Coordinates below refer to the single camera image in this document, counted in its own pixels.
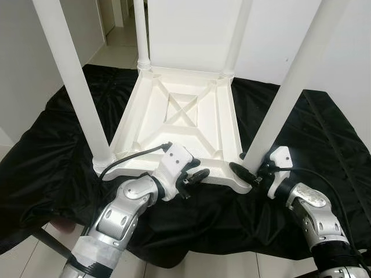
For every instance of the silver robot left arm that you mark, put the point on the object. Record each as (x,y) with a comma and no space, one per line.
(116,220)

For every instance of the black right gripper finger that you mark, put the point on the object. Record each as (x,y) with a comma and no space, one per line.
(242,172)

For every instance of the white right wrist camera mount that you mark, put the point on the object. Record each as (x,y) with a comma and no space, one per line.
(281,157)

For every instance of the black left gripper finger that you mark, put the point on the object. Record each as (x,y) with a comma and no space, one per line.
(195,164)
(198,176)

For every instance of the black table cloth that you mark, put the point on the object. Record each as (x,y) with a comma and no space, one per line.
(46,174)

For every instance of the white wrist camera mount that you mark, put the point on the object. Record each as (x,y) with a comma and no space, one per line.
(281,157)
(177,159)

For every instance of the black metal table leg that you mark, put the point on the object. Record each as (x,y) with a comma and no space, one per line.
(52,243)

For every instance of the white plastic children table top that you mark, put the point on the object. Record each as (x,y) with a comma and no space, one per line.
(151,116)

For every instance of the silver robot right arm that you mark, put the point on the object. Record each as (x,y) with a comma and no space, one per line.
(316,214)

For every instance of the white plastic table leg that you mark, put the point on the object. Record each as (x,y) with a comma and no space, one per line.
(295,75)
(237,40)
(69,75)
(141,35)

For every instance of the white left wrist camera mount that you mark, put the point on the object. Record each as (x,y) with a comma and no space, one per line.
(177,159)

